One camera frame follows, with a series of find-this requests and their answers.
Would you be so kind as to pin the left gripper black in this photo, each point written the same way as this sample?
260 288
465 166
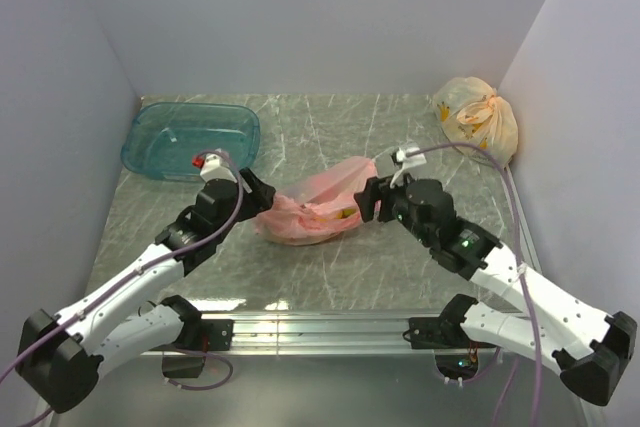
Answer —
260 198

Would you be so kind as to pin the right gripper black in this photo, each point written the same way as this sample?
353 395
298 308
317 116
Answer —
375 190

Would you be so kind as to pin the yellow fruit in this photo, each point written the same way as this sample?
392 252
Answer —
345 213

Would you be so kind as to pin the pink plastic bag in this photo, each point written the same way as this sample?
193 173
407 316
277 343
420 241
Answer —
305 213

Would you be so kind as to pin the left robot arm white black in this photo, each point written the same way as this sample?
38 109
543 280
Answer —
64 356

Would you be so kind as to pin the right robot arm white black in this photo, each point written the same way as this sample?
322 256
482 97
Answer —
588 348

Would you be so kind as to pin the orange knotted plastic bag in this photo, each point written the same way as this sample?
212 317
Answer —
470 110

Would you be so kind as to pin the teal transparent plastic basin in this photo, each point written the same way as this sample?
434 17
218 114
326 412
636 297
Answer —
165 136

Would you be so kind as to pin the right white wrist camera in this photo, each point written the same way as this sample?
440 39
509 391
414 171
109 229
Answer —
407 161

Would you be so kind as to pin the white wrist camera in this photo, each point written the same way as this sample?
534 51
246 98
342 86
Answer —
212 166
407 161

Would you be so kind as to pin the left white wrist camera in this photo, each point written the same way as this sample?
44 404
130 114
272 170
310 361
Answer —
212 166

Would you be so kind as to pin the aluminium mounting rail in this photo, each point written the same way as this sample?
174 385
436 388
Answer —
280 332

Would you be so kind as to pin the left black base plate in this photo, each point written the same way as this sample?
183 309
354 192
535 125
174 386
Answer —
215 334

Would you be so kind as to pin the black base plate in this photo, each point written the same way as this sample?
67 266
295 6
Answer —
437 333
215 334

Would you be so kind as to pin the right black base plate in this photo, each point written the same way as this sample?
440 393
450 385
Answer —
437 333

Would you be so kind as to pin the black box under rail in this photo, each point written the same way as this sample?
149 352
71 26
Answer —
182 367

